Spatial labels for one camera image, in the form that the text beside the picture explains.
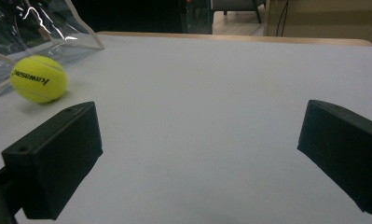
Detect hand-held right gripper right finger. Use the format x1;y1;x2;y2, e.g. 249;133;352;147
296;99;372;215

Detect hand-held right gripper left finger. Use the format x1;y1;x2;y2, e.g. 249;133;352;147
1;101;103;221

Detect yellow tennis ball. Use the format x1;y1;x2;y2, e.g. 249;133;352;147
9;55;68;105

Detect clear plastic bag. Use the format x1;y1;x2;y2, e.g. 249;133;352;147
0;0;105;101

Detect beige cabinet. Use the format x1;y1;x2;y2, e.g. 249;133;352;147
263;0;372;45

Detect grey chair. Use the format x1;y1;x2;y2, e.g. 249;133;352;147
211;0;267;24

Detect black cable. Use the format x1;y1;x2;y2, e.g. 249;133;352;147
275;0;290;37

